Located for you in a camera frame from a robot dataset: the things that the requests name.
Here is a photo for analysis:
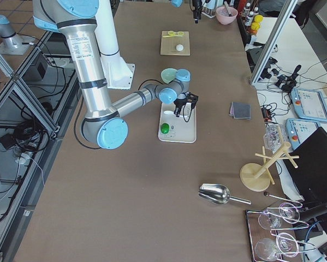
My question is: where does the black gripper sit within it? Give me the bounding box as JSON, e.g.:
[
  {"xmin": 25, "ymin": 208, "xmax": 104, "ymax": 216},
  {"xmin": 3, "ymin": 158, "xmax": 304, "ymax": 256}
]
[{"xmin": 174, "ymin": 92, "xmax": 199, "ymax": 122}]

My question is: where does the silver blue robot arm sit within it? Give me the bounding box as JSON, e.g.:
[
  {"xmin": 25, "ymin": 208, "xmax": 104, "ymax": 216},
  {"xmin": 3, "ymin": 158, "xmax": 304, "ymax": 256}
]
[
  {"xmin": 0, "ymin": 14, "xmax": 26, "ymax": 55},
  {"xmin": 33, "ymin": 1, "xmax": 198, "ymax": 149}
]

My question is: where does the light green bowl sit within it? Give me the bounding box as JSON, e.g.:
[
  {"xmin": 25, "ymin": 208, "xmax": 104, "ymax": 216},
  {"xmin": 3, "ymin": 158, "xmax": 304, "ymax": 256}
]
[{"xmin": 160, "ymin": 68, "xmax": 177, "ymax": 84}]

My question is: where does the pink bowl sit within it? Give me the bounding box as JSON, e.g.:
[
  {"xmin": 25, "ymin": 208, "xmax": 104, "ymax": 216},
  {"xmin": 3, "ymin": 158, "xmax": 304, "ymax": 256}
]
[{"xmin": 216, "ymin": 6, "xmax": 238, "ymax": 25}]

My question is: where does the cream serving tray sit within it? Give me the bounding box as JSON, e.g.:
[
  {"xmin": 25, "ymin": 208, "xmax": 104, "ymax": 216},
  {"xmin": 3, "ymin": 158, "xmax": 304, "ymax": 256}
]
[{"xmin": 158, "ymin": 103, "xmax": 197, "ymax": 143}]

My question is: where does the grey folded cloth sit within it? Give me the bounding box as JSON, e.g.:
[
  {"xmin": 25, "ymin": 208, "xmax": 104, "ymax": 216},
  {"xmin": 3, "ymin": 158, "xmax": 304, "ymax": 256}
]
[{"xmin": 229, "ymin": 102, "xmax": 251, "ymax": 120}]

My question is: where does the wooden cutting board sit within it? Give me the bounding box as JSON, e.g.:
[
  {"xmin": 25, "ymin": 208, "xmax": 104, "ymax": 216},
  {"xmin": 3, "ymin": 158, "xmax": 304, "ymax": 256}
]
[{"xmin": 160, "ymin": 31, "xmax": 190, "ymax": 56}]

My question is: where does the yellow plastic knife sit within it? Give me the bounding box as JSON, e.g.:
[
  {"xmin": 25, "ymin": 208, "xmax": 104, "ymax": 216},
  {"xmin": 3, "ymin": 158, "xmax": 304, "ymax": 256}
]
[{"xmin": 162, "ymin": 34, "xmax": 179, "ymax": 38}]

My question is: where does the metal scoop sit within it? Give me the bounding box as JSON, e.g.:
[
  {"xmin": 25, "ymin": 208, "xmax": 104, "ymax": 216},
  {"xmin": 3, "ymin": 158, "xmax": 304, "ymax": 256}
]
[{"xmin": 199, "ymin": 183, "xmax": 252, "ymax": 205}]

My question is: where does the wooden mug tree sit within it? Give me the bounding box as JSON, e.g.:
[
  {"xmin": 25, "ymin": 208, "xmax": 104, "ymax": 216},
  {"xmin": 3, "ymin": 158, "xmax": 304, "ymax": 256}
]
[{"xmin": 240, "ymin": 126, "xmax": 299, "ymax": 192}]

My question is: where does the metal tube with black cap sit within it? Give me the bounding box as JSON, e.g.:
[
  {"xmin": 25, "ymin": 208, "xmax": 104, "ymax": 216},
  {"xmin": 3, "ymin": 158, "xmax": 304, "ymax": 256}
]
[{"xmin": 224, "ymin": 2, "xmax": 232, "ymax": 17}]

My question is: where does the blue teach pendant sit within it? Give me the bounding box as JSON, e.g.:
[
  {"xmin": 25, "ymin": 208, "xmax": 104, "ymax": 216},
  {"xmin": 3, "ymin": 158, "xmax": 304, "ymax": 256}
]
[
  {"xmin": 290, "ymin": 88, "xmax": 327, "ymax": 122},
  {"xmin": 286, "ymin": 118, "xmax": 320, "ymax": 150}
]

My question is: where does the black monitor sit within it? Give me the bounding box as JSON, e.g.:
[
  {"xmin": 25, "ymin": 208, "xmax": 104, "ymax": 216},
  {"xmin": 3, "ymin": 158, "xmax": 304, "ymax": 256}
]
[{"xmin": 284, "ymin": 127, "xmax": 327, "ymax": 203}]

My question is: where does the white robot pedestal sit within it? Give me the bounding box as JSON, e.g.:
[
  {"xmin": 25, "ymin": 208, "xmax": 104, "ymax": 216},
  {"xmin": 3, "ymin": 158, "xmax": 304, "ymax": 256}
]
[{"xmin": 95, "ymin": 1, "xmax": 135, "ymax": 90}]

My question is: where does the wire glass rack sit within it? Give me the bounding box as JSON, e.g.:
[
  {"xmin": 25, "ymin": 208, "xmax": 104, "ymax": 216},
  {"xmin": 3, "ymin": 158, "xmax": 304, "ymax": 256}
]
[{"xmin": 245, "ymin": 202, "xmax": 316, "ymax": 261}]

